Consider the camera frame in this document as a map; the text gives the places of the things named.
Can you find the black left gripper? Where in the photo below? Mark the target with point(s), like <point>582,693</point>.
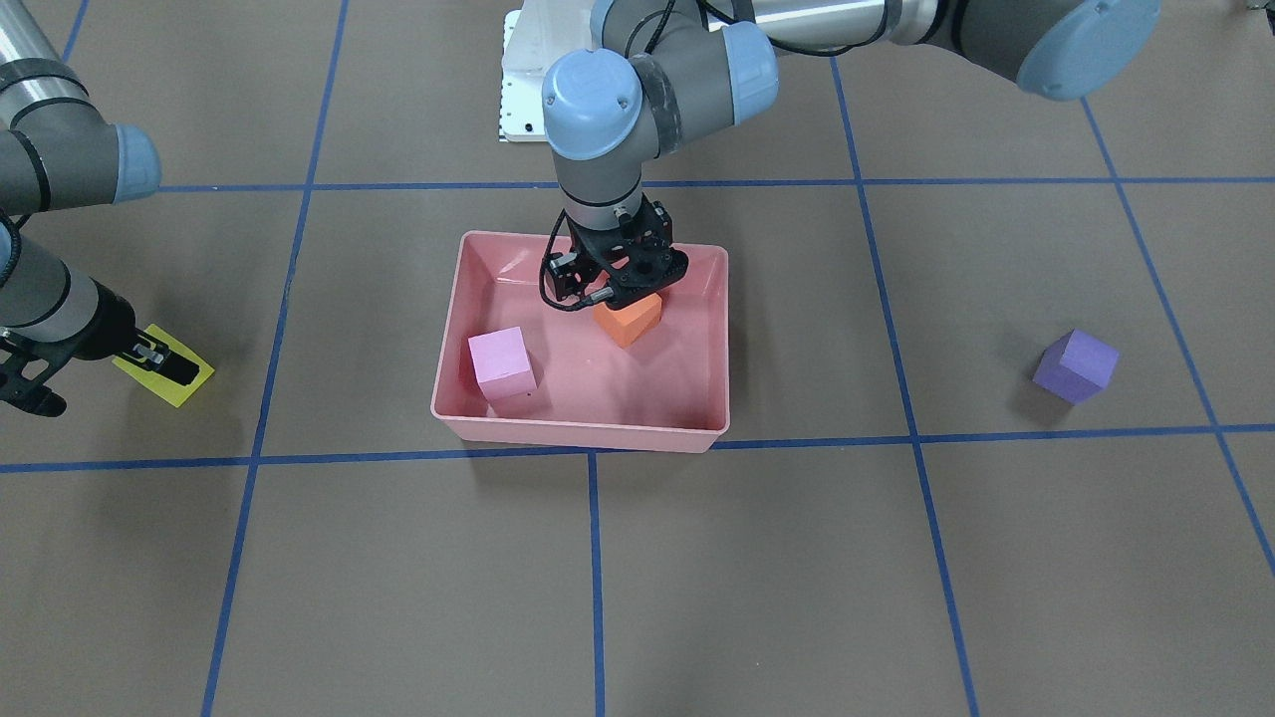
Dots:
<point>564,278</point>

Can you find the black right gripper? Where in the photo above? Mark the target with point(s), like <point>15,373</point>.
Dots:
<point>103,326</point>

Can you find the yellow foam block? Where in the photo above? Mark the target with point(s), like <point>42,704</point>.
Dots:
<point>165,366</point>

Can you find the orange foam block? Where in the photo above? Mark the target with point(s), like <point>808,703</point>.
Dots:
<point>628,325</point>

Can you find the pink foam block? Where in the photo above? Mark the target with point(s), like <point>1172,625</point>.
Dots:
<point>501,364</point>

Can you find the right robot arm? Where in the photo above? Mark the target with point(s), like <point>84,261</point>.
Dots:
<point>57,152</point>

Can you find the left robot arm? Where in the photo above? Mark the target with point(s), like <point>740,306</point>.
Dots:
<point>662,74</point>

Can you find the pink plastic bin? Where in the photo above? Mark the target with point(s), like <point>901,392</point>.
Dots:
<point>668,392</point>

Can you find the purple foam block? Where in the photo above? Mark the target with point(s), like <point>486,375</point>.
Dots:
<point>1076,367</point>

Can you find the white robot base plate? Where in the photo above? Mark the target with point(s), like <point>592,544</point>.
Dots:
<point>528,50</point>

